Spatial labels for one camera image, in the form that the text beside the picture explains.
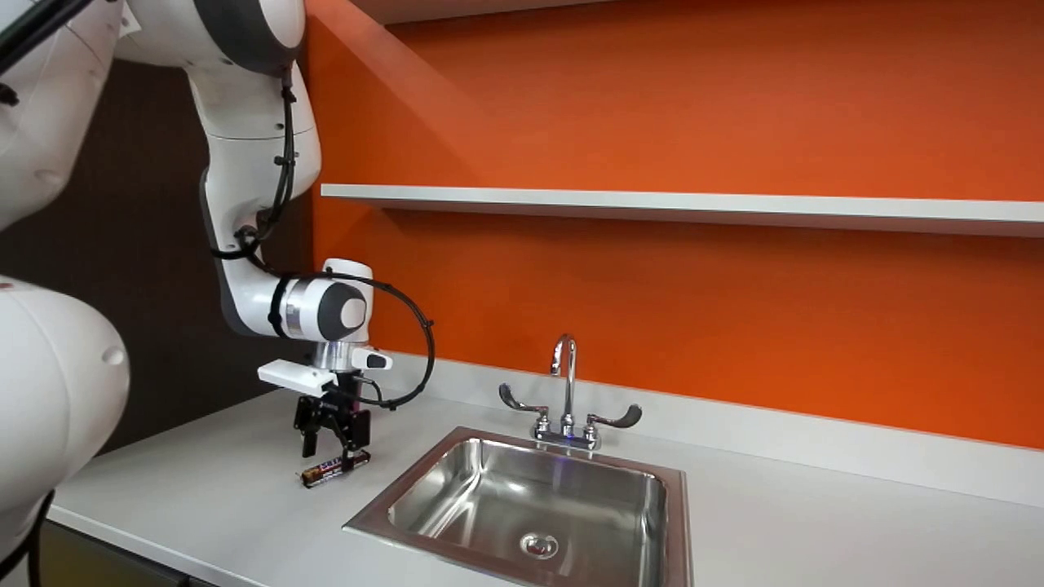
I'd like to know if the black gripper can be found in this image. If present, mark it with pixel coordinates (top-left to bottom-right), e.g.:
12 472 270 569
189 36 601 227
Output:
291 370 376 476

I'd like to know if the dark wood cabinet panel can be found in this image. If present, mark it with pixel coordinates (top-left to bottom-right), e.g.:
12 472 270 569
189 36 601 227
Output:
0 59 321 450

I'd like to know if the black base cable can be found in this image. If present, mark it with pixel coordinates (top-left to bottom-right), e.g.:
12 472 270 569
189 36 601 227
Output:
0 488 57 587

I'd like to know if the white wall shelf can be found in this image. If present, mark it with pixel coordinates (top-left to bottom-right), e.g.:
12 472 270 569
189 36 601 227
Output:
315 179 1044 241

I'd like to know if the chrome two-handle faucet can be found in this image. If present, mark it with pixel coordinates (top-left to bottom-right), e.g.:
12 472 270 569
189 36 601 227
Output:
496 333 647 456

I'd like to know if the stainless steel sink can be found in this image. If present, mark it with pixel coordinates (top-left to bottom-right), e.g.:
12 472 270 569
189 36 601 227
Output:
343 422 699 587

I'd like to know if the metal sink drain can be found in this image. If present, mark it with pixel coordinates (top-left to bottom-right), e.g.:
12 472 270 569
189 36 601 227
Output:
514 527 563 564

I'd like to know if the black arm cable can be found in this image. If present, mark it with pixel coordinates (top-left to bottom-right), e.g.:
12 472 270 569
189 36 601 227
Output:
209 77 441 415

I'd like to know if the brown Snickers packet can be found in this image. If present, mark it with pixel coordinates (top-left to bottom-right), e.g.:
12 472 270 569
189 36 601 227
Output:
297 445 376 491

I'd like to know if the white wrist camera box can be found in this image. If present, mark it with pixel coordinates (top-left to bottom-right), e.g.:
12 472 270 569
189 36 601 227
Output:
255 358 340 397

